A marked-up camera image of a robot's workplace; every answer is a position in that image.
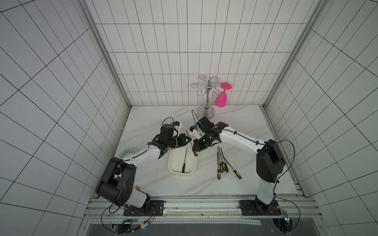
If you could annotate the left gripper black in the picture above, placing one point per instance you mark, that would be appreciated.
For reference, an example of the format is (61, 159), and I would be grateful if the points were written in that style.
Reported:
(182, 143)

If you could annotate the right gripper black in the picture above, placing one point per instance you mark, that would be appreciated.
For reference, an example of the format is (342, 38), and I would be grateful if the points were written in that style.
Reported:
(199, 143)

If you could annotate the file tool yellow black handle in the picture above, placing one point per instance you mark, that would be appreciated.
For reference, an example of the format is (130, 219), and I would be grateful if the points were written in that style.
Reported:
(184, 163)

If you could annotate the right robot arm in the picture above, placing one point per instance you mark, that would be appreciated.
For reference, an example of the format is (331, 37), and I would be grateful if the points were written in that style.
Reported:
(269, 158)

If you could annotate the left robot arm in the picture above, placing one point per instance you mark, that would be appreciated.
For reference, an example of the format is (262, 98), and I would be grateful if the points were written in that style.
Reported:
(117, 181)

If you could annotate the white plastic storage box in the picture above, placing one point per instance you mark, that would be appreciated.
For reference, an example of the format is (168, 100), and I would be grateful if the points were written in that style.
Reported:
(176, 159)

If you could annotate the chrome glass holder stand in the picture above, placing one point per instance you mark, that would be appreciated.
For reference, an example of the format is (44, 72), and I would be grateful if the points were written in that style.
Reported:
(205, 86)

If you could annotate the pink plastic wine glass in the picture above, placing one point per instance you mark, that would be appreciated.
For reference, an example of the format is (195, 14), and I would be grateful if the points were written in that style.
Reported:
(221, 99)

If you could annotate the patterned round plate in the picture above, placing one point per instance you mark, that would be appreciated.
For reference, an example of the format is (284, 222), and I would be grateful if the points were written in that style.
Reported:
(128, 152)

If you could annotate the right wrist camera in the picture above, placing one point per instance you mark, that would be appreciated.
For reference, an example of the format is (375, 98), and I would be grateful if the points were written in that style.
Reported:
(195, 131)

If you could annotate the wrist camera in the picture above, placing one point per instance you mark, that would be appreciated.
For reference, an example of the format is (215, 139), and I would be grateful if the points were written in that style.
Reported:
(195, 131)
(177, 126)

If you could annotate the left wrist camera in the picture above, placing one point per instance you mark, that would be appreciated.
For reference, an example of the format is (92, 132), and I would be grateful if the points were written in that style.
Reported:
(177, 126)

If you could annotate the aluminium mounting rail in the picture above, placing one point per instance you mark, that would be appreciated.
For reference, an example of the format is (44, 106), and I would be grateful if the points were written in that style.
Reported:
(218, 209)

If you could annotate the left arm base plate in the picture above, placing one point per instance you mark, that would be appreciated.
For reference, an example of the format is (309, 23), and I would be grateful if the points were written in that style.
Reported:
(151, 207)

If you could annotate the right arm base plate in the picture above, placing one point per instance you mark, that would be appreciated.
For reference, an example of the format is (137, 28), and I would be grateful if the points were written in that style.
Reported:
(258, 208)

